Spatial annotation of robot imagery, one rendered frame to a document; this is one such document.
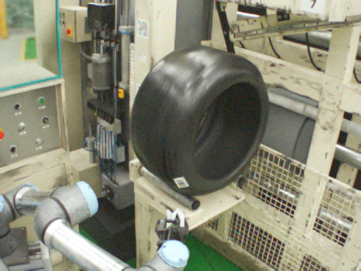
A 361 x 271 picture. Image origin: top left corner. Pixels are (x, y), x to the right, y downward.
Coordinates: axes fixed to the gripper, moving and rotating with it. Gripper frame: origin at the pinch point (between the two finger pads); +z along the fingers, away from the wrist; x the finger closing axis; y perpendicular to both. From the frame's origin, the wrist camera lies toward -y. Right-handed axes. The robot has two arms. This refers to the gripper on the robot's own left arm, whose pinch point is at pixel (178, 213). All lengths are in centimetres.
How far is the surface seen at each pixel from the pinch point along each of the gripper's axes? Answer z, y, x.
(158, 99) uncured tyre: 22.1, 32.6, -0.6
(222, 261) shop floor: 67, -111, 15
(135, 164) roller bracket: 36.7, -1.5, 25.9
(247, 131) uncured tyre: 55, -7, -23
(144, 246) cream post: 41, -59, 45
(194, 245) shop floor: 79, -106, 34
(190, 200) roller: 18.0, -10.2, 0.9
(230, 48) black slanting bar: 79, 24, -23
